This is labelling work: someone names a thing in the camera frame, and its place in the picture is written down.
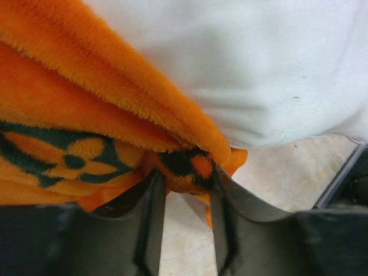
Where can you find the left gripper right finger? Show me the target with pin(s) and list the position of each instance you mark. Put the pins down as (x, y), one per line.
(253, 237)

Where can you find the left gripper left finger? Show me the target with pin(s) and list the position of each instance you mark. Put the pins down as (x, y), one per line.
(123, 237)

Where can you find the orange patterned pillowcase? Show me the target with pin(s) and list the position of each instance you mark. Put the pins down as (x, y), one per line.
(85, 117)

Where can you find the white pillow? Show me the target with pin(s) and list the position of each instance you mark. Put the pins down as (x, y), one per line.
(268, 73)

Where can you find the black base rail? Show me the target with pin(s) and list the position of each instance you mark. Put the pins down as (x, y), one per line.
(349, 186)

